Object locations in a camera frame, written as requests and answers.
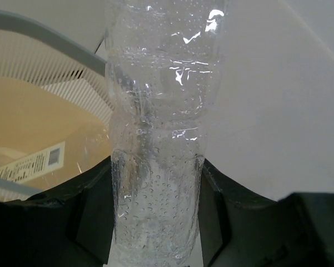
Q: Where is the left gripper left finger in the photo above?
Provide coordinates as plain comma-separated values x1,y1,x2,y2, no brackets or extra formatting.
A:
0,159,113,266

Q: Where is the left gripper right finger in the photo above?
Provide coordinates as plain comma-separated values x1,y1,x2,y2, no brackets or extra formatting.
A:
201,161,334,266

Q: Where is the square bottle beige label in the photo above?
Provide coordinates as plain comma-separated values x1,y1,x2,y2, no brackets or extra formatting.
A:
0,141,66,184

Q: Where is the clear crushed bottle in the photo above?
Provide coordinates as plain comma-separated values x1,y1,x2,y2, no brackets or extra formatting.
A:
104,1,228,266

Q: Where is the beige mesh waste bin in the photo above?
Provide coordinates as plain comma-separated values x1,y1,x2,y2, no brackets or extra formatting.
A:
0,10,112,202

